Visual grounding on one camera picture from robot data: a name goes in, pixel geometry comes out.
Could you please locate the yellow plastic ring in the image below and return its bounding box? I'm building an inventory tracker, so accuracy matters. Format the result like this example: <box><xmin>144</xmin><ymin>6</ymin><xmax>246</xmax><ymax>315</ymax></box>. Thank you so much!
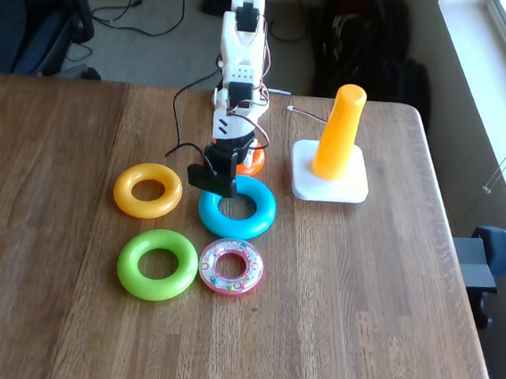
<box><xmin>110</xmin><ymin>160</ymin><xmax>187</xmax><ymax>223</ymax></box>

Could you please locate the black office chair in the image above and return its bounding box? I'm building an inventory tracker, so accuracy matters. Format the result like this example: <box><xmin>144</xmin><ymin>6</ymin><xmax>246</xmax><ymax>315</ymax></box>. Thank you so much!
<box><xmin>0</xmin><ymin>0</ymin><xmax>110</xmax><ymax>83</ymax></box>

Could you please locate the black backpack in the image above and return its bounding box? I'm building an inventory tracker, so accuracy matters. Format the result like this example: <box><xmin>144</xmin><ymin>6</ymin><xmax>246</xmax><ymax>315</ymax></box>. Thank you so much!
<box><xmin>311</xmin><ymin>0</ymin><xmax>416</xmax><ymax>107</ymax></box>

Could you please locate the yellow peg on white base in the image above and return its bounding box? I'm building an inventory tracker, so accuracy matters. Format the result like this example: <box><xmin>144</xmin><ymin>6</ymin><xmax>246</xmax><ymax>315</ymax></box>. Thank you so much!
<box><xmin>286</xmin><ymin>78</ymin><xmax>379</xmax><ymax>208</ymax></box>

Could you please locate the black floor cable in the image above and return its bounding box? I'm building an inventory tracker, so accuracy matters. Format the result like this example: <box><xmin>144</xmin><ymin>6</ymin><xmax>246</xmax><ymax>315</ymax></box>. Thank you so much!
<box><xmin>88</xmin><ymin>0</ymin><xmax>187</xmax><ymax>41</ymax></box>
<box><xmin>267</xmin><ymin>0</ymin><xmax>311</xmax><ymax>44</ymax></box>

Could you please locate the clear pink beaded ring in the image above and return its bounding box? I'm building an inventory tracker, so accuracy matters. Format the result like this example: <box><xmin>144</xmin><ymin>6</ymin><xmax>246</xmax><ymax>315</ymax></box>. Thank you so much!
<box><xmin>195</xmin><ymin>235</ymin><xmax>268</xmax><ymax>299</ymax></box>

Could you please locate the black ridged power strip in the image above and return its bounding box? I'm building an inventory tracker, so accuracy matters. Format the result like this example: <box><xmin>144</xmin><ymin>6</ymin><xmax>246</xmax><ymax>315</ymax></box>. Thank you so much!
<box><xmin>201</xmin><ymin>0</ymin><xmax>235</xmax><ymax>18</ymax></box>

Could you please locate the red and white loose wire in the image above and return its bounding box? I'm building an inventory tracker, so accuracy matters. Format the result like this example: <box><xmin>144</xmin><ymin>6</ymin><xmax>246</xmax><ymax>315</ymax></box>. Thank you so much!
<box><xmin>285</xmin><ymin>105</ymin><xmax>332</xmax><ymax>127</ymax></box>

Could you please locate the black camera box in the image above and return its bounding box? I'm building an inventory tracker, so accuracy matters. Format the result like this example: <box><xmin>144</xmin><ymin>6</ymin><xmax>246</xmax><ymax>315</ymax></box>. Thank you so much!
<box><xmin>184</xmin><ymin>161</ymin><xmax>232</xmax><ymax>196</ymax></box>

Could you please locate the orange plastic ring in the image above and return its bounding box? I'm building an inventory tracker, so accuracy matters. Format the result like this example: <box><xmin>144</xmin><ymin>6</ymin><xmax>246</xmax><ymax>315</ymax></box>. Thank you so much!
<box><xmin>235</xmin><ymin>143</ymin><xmax>267</xmax><ymax>178</ymax></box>

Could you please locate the green plastic ring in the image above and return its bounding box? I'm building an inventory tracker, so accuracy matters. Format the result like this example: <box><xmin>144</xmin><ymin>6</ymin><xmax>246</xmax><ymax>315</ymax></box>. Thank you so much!
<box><xmin>113</xmin><ymin>225</ymin><xmax>202</xmax><ymax>306</ymax></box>

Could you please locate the blue plastic ring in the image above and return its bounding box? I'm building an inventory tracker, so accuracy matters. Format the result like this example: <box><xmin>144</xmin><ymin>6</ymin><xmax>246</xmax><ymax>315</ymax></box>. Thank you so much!
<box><xmin>195</xmin><ymin>170</ymin><xmax>280</xmax><ymax>244</ymax></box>

